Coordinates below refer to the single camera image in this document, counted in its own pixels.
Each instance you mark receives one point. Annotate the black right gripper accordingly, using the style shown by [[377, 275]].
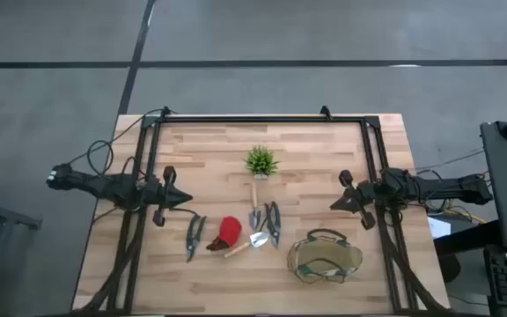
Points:
[[365, 193]]

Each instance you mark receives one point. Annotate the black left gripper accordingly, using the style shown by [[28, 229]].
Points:
[[156, 193]]

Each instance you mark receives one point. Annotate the dark green pruning shears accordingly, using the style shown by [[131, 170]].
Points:
[[191, 246], [274, 233]]

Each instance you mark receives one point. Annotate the beige gardening bag green trim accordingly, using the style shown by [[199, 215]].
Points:
[[324, 260]]

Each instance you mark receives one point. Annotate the red gardening glove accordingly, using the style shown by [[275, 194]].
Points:
[[230, 230]]

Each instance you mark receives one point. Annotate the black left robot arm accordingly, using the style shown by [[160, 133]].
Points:
[[104, 185]]

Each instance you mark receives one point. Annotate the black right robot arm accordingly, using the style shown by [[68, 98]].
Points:
[[447, 187]]

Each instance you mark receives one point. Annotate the green plant in white pot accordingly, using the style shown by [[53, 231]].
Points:
[[261, 162]]

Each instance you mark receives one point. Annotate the white paper sheet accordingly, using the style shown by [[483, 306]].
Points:
[[439, 228]]

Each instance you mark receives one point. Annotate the black desk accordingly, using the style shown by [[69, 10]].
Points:
[[469, 238]]

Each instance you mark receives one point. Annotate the grey metal stand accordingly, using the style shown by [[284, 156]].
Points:
[[2, 216]]

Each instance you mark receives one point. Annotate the black frame clamp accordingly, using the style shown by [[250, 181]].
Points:
[[165, 111], [325, 112]]

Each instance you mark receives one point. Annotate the black aluminium table frame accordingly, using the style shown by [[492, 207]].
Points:
[[258, 119]]

